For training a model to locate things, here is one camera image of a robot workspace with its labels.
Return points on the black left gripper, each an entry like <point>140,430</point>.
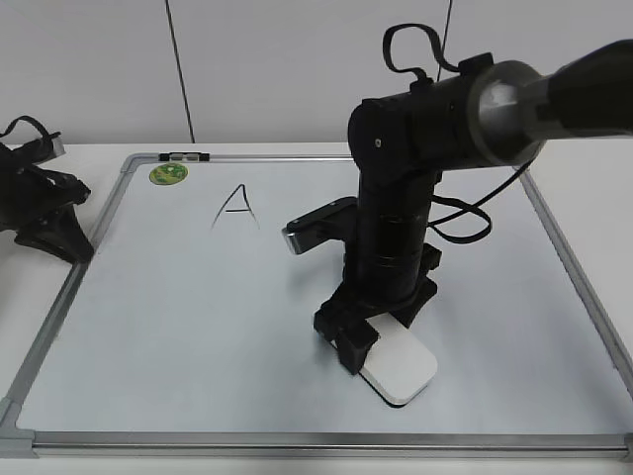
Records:
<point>30,197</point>

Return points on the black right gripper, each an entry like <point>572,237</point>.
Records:
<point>343,317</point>

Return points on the white board eraser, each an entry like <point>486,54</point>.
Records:
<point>398,366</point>

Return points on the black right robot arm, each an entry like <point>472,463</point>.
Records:
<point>490,114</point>

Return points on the round green sticker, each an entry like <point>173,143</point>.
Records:
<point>168,174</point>

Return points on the black and silver hanger clip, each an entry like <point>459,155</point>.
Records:
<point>184,156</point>

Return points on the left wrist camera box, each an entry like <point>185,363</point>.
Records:
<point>39,150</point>

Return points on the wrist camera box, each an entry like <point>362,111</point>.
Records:
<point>39,150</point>
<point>335,220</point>

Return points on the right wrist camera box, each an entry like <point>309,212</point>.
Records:
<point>335,220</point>

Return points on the white board with grey frame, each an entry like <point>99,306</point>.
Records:
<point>191,332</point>

